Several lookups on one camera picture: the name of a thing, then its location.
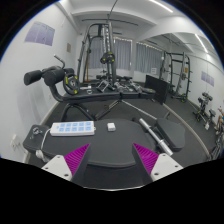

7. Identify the metal key ring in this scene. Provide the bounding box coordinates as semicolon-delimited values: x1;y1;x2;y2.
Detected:
29;125;44;139

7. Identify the black squat rack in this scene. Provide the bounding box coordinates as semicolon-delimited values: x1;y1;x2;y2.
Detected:
159;49;193;104

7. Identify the white power strip cable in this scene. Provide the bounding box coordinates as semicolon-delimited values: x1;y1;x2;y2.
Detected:
34;128;53;163

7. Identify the black box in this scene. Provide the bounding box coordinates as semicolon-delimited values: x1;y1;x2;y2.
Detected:
144;74;169;105

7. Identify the white power strip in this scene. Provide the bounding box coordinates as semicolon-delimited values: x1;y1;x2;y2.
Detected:
49;120;97;137

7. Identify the small purple wall poster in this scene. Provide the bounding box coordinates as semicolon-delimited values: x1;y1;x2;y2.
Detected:
200;70;216;88

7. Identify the black yellow-marked weight plate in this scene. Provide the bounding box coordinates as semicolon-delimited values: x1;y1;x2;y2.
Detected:
99;52;116;65
63;73;81;96

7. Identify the large purple wall poster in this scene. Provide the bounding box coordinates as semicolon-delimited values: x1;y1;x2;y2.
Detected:
24;20;56;47

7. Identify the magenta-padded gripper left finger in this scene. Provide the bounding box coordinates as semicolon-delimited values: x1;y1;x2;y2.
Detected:
41;143;93;184

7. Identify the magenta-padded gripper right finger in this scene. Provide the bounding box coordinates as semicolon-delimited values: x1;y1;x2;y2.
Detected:
131;142;184;184

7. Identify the chrome cable row handle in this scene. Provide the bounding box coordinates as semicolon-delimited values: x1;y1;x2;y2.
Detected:
96;79;114;93

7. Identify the grey cable machine rack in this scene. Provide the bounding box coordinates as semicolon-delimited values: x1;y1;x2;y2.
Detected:
76;22;123;86

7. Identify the short ceiling light strip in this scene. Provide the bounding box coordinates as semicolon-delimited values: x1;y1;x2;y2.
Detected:
194;33;209;54

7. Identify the group of chrome dumbbells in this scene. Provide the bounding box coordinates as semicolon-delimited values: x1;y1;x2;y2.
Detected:
113;79;144;94

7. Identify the long ceiling light strip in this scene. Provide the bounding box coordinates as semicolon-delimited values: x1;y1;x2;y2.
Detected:
148;0;174;14

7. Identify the chrome barbell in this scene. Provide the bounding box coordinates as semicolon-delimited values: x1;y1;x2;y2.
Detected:
121;99;174;157

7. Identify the white charger block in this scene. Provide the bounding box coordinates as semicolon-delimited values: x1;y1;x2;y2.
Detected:
106;122;117;132

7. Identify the black adjustable weight bench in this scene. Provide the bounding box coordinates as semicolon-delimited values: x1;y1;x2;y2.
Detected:
23;54;158;123

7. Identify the white wall outlet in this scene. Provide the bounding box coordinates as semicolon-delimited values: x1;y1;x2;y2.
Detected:
9;133;19;149

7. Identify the grey window curtain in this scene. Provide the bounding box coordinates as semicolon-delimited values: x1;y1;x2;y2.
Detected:
134;42;163;75
89;37;133;71

